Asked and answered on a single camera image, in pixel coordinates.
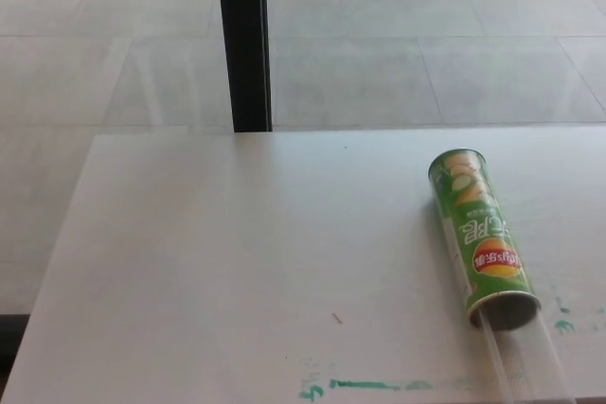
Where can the clear plastic chips tray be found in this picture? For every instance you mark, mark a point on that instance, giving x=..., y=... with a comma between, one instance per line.
x=521, y=366

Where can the green chips can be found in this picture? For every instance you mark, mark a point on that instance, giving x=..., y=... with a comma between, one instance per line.
x=478, y=229

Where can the black vertical window frame post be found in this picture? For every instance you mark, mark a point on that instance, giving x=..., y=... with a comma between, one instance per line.
x=244, y=40

